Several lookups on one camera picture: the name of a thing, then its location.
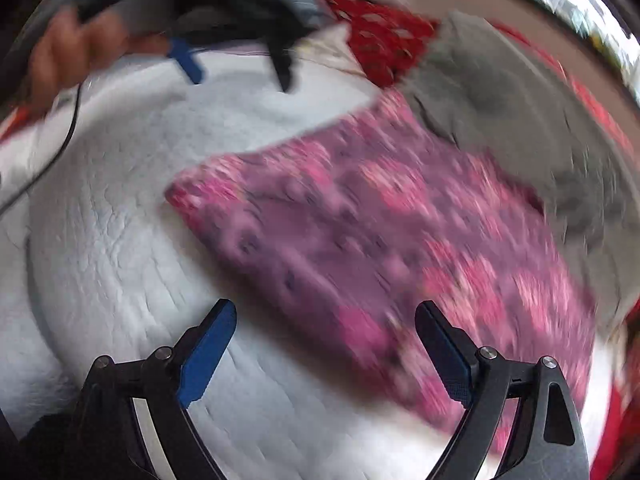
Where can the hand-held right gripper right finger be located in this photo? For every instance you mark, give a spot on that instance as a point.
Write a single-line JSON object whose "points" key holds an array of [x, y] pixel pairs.
{"points": [[445, 360]]}

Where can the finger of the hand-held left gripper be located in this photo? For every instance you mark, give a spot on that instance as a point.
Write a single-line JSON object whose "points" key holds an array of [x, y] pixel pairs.
{"points": [[187, 62], [282, 65]]}

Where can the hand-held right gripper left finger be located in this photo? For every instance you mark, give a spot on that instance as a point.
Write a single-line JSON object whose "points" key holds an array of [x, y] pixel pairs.
{"points": [[210, 355]]}

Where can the purple floral shirt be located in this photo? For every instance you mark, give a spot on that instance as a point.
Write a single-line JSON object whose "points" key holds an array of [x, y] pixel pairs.
{"points": [[375, 240]]}

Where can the person's left hand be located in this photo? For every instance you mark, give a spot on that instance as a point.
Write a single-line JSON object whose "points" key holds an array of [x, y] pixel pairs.
{"points": [[75, 52]]}

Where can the white quilted bed cover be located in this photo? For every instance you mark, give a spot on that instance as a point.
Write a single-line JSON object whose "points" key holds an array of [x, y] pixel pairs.
{"points": [[125, 240]]}

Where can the grey floral pillow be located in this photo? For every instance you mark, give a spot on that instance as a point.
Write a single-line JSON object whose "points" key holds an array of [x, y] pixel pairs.
{"points": [[500, 85]]}

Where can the barred window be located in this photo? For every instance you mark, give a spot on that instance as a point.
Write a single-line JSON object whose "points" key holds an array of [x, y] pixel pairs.
{"points": [[575, 5]]}

